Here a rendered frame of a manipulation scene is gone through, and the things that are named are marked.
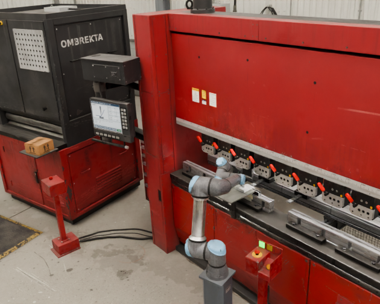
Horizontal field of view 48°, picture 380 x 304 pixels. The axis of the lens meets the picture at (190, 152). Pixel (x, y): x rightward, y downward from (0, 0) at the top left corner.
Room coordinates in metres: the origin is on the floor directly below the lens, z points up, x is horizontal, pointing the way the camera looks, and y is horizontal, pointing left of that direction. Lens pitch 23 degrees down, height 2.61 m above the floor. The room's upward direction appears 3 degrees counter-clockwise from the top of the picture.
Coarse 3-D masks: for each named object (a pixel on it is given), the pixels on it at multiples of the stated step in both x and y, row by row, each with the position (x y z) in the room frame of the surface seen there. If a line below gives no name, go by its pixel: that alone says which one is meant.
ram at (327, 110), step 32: (192, 64) 3.43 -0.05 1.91; (224, 64) 3.14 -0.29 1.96; (256, 64) 2.89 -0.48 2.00; (288, 64) 2.68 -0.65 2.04; (320, 64) 2.50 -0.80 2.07; (352, 64) 2.34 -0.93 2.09; (224, 96) 3.14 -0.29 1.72; (256, 96) 2.89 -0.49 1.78; (288, 96) 2.67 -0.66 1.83; (320, 96) 2.48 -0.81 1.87; (352, 96) 2.32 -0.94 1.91; (192, 128) 3.45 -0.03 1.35; (224, 128) 3.14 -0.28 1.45; (256, 128) 2.88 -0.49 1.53; (288, 128) 2.66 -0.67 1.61; (320, 128) 2.47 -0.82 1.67; (352, 128) 2.30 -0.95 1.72; (320, 160) 2.45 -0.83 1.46; (352, 160) 2.28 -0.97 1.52
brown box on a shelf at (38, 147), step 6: (36, 138) 4.07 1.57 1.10; (42, 138) 4.05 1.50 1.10; (48, 138) 4.04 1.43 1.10; (24, 144) 3.94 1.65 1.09; (30, 144) 3.90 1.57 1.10; (36, 144) 3.89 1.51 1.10; (42, 144) 3.90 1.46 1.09; (48, 144) 3.96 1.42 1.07; (24, 150) 4.01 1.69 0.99; (30, 150) 3.90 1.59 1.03; (36, 150) 3.86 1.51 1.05; (42, 150) 3.88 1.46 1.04; (48, 150) 3.95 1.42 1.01; (54, 150) 3.98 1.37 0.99; (30, 156) 3.87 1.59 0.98; (36, 156) 3.84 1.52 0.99
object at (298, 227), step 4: (288, 224) 2.57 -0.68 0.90; (296, 224) 2.57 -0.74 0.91; (292, 228) 2.54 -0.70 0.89; (296, 228) 2.52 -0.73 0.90; (300, 228) 2.52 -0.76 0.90; (304, 228) 2.52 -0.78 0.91; (300, 232) 2.49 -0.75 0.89; (304, 232) 2.47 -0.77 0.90; (308, 232) 2.46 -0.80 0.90; (312, 232) 2.46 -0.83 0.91; (308, 236) 2.44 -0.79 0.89; (312, 236) 2.41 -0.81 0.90; (320, 236) 2.41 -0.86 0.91; (316, 240) 2.39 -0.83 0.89; (320, 240) 2.36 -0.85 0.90; (324, 240) 2.37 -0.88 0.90
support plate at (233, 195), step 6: (240, 186) 3.00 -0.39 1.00; (228, 192) 2.91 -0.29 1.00; (234, 192) 2.91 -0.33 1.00; (240, 192) 2.90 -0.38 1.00; (246, 192) 2.90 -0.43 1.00; (252, 192) 2.90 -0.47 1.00; (222, 198) 2.82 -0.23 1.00; (228, 198) 2.82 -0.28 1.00; (234, 198) 2.81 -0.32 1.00; (240, 198) 2.82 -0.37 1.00
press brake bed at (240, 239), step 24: (216, 216) 3.08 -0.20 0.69; (240, 216) 2.86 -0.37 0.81; (240, 240) 2.85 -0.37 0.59; (264, 240) 2.66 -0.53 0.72; (288, 240) 2.50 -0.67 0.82; (240, 264) 2.85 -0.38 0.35; (288, 264) 2.48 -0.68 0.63; (312, 264) 2.33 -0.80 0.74; (240, 288) 2.91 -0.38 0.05; (288, 288) 2.47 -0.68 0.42; (312, 288) 2.31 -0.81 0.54; (336, 288) 2.17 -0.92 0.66; (360, 288) 2.05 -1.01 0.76
